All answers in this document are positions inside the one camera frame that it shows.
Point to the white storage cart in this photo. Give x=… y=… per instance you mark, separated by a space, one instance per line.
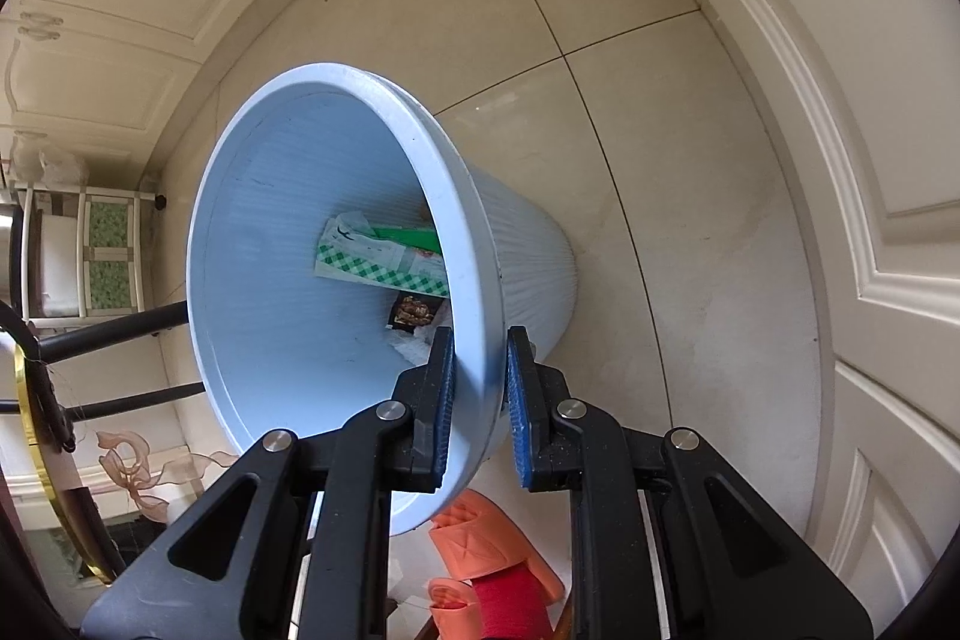
x=109 y=235

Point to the blue trash bin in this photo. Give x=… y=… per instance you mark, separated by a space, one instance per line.
x=300 y=235

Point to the white plastic bag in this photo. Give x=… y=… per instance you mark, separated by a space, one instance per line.
x=49 y=164

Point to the round marble table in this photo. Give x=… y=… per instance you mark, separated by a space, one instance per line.
x=112 y=325

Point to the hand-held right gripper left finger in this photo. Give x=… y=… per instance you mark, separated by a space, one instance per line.
x=446 y=392

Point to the black snack wrapper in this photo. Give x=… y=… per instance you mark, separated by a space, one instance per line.
x=412 y=310

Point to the pink ribbon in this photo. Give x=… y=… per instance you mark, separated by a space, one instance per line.
x=124 y=460

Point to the person's foot in red sock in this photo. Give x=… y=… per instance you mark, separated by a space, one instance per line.
x=514 y=610

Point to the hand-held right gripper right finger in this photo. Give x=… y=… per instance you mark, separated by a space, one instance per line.
x=517 y=415

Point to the orange slipper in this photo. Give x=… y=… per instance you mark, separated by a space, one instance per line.
x=480 y=550

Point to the green white milk carton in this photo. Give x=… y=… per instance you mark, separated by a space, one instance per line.
x=360 y=257

